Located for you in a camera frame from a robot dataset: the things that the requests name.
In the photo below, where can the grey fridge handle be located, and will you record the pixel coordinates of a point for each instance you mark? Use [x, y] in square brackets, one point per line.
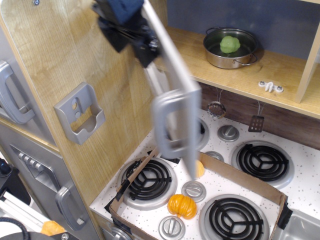
[61, 200]
[7, 103]

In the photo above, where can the orange toy at bottom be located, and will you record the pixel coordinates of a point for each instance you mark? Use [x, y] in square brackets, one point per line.
[50, 228]

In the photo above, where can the front right black burner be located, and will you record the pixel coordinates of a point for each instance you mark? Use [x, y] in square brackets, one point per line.
[232, 217]

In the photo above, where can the hanging toy spatula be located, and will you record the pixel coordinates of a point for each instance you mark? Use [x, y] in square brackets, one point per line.
[256, 124]

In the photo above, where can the black device at left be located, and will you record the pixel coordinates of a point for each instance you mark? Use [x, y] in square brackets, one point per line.
[10, 182]

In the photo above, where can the silver oven knob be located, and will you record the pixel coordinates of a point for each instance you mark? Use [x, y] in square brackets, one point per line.
[119, 234]

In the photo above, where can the lower grey fridge handle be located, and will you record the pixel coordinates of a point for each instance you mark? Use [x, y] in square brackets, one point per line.
[61, 200]

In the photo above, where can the back right black burner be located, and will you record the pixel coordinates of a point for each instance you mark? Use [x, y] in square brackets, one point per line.
[265, 161]

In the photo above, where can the front silver stove knob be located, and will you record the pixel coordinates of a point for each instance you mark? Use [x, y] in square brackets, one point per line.
[171, 228]

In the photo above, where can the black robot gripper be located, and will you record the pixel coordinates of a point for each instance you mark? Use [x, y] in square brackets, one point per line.
[121, 22]

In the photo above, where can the silver stove knob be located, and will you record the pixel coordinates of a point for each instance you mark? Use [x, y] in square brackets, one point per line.
[171, 228]
[228, 133]
[194, 190]

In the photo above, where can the back silver stove knob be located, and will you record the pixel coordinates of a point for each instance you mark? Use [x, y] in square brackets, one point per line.
[228, 133]

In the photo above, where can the silver toy microwave door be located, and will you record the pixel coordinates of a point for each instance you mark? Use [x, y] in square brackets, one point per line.
[177, 99]

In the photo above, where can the brown cardboard barrier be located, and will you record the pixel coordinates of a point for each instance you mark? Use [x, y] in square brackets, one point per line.
[219, 179]

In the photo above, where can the round hanging strainer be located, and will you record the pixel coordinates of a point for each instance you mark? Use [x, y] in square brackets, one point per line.
[216, 110]

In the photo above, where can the centre silver stove knob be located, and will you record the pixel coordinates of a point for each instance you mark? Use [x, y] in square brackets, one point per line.
[194, 190]

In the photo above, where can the upper grey fridge handle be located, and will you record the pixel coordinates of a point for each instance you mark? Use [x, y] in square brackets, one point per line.
[7, 103]

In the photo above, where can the orange toy pumpkin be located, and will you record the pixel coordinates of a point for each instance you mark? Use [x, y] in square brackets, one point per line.
[182, 206]

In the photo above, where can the stainless steel pot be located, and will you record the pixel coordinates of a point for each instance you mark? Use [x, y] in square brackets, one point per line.
[244, 56]

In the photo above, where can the front left black burner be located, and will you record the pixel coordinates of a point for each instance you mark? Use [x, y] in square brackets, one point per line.
[153, 186]

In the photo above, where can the grey water dispenser panel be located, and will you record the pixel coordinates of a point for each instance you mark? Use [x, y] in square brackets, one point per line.
[39, 171]

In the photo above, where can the grey wall phone holder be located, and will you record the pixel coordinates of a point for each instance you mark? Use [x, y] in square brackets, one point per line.
[79, 113]

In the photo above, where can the small middle silver knob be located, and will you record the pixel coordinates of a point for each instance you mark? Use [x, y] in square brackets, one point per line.
[215, 155]

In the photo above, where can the silver toy sink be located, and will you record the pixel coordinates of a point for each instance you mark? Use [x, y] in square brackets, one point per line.
[296, 225]

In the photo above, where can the back left black burner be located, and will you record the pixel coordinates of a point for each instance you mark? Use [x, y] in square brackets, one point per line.
[204, 134]

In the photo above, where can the white plastic door latch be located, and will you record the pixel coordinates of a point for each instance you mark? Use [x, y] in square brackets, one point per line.
[270, 87]

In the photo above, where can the black burner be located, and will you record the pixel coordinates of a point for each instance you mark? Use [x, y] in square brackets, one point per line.
[232, 217]
[204, 134]
[153, 186]
[265, 161]

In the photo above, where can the green toy vegetable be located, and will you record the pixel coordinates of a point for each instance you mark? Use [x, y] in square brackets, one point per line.
[229, 44]

